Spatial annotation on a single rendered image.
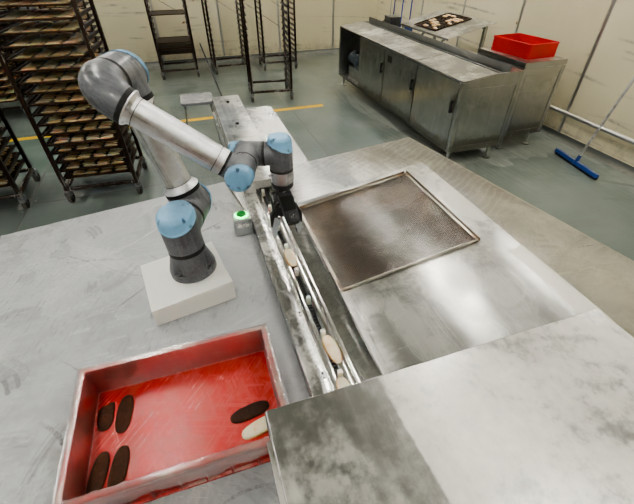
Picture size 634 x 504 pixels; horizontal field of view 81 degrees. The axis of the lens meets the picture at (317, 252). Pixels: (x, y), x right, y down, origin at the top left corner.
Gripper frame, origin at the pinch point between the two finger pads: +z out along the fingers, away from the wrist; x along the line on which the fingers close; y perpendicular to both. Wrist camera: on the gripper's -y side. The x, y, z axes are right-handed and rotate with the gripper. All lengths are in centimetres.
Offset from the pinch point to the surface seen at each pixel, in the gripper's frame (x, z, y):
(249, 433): 26, 11, -59
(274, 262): 6.2, 7.6, -4.5
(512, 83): -258, 18, 179
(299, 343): 7.6, 7.7, -40.5
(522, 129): -306, 72, 194
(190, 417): 39, 12, -50
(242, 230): 13.6, 9.3, 20.5
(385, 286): -23.0, 2.9, -31.8
